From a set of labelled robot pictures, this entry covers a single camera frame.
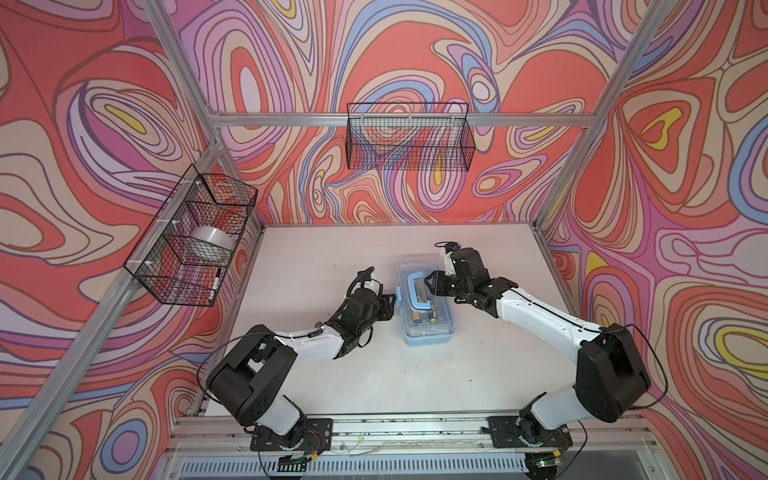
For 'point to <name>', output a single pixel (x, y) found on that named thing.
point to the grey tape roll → (210, 244)
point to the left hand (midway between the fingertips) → (395, 295)
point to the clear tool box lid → (421, 261)
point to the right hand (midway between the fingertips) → (432, 286)
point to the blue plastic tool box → (426, 317)
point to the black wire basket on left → (160, 261)
